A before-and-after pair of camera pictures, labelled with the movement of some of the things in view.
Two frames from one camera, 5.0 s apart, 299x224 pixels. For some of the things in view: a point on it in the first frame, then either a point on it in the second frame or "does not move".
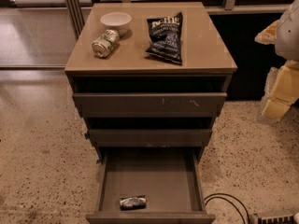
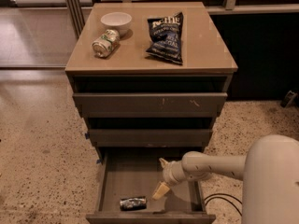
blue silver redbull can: [135, 203] does not move
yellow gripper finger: [268, 35] -> [173, 172]
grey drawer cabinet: [149, 79] does not move
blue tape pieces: [87, 135] does not move
